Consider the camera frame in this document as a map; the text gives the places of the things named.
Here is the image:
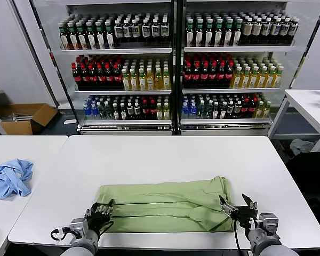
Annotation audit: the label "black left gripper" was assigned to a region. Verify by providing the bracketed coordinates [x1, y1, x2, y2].
[85, 198, 116, 234]

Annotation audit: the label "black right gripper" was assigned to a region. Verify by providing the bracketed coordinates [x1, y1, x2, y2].
[219, 193, 259, 228]

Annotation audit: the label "light green t-shirt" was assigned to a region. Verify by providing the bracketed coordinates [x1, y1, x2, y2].
[95, 175, 234, 233]

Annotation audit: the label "large black rounded object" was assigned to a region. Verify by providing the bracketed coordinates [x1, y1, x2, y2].
[285, 151, 320, 211]

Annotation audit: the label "crumpled pale cloth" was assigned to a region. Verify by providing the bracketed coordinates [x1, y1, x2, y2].
[289, 138, 314, 157]

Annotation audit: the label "crumpled light blue shirt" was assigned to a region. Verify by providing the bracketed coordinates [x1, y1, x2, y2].
[0, 158, 34, 198]

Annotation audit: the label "open brown cardboard box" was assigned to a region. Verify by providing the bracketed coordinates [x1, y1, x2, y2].
[0, 102, 59, 135]

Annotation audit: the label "white table with metal legs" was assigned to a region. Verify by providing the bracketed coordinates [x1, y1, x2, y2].
[268, 89, 320, 153]

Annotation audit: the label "grey metal rods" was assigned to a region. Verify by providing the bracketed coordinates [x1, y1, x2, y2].
[10, 112, 34, 122]

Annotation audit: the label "green-cap dark tea bottle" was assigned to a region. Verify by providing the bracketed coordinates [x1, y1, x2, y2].
[194, 20, 204, 47]
[204, 20, 214, 47]
[185, 20, 195, 47]
[59, 22, 69, 51]
[85, 21, 96, 50]
[67, 22, 78, 50]
[233, 20, 243, 47]
[95, 21, 106, 50]
[104, 21, 115, 50]
[223, 20, 233, 47]
[76, 21, 87, 50]
[213, 20, 223, 47]

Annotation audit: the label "white-cap dark-label drink bottle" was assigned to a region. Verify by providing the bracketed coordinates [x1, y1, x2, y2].
[150, 18, 161, 42]
[141, 18, 151, 42]
[122, 19, 132, 43]
[131, 19, 140, 42]
[114, 19, 123, 43]
[160, 18, 170, 42]

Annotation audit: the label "white-cap pale-label tea bottle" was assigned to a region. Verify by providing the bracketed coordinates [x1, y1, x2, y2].
[261, 18, 271, 45]
[270, 18, 281, 45]
[242, 18, 253, 45]
[251, 18, 262, 45]
[279, 18, 290, 45]
[289, 18, 299, 45]

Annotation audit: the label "black left gripper cable loop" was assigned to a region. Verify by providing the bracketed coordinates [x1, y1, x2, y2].
[98, 220, 115, 233]

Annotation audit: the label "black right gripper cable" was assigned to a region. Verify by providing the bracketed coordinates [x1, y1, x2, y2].
[233, 221, 243, 256]

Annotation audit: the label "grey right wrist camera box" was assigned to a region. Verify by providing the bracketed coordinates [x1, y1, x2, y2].
[258, 212, 279, 235]

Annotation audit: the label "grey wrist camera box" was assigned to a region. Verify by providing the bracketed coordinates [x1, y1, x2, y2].
[69, 218, 89, 237]
[258, 212, 279, 235]

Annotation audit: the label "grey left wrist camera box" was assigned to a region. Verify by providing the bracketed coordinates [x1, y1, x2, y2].
[69, 218, 89, 237]

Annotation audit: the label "black left wrist camera cable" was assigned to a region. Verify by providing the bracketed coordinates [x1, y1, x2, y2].
[50, 226, 73, 241]

